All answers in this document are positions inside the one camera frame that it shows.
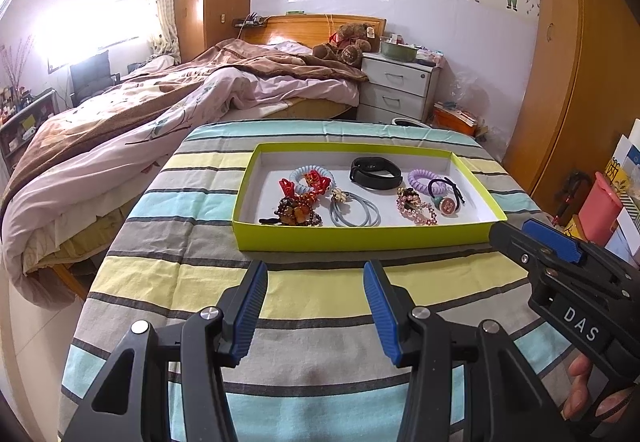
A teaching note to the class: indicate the black smart band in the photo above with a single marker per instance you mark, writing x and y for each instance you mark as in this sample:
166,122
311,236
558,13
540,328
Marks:
372,182

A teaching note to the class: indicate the large orange wooden wardrobe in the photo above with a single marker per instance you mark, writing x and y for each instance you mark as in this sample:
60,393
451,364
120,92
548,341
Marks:
565,96

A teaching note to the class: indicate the cluttered shelf unit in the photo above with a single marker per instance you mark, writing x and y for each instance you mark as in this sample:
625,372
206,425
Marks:
25,126

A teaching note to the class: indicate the floral curtain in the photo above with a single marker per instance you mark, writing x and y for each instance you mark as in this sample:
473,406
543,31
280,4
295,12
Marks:
162,6

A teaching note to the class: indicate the brown teddy bear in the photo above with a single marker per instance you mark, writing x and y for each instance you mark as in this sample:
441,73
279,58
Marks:
350,51

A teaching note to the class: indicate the books on floor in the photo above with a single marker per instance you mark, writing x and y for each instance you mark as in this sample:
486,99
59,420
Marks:
457,119

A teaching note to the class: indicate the wooden headboard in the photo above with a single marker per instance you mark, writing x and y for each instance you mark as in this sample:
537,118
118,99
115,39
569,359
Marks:
300,26

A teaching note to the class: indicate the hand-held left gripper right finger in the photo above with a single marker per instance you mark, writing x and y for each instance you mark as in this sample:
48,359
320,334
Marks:
382,317

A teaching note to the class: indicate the green basin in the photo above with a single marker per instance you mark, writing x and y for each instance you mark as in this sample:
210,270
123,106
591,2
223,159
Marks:
399,52

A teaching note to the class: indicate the pink plastic bin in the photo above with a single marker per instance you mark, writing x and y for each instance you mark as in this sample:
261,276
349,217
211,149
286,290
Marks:
600,212

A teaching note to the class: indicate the red and black tool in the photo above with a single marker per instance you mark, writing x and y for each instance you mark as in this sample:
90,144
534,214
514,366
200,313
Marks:
572,194

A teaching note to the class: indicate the green cardboard box tray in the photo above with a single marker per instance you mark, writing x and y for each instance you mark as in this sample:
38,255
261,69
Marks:
350,237

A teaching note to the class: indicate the black chair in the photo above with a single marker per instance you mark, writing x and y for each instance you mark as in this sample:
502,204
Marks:
92,76

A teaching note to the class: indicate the white nightstand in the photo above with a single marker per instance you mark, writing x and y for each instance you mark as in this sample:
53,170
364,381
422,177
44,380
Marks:
395,81

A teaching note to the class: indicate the pink and brown duvet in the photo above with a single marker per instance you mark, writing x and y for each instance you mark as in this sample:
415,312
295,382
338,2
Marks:
125,131

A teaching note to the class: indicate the person's right hand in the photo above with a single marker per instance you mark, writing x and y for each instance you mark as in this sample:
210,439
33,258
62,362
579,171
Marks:
580,387

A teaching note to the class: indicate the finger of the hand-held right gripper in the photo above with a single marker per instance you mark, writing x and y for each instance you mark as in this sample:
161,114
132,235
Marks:
510,242
555,239

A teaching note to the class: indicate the stack of books and papers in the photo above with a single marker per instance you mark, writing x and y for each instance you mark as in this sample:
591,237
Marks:
627,171

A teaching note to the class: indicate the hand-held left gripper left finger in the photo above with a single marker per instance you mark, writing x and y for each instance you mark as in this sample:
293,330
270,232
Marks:
250,317

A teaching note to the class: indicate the power strip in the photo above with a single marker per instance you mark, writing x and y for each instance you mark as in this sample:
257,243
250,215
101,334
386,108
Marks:
250,21

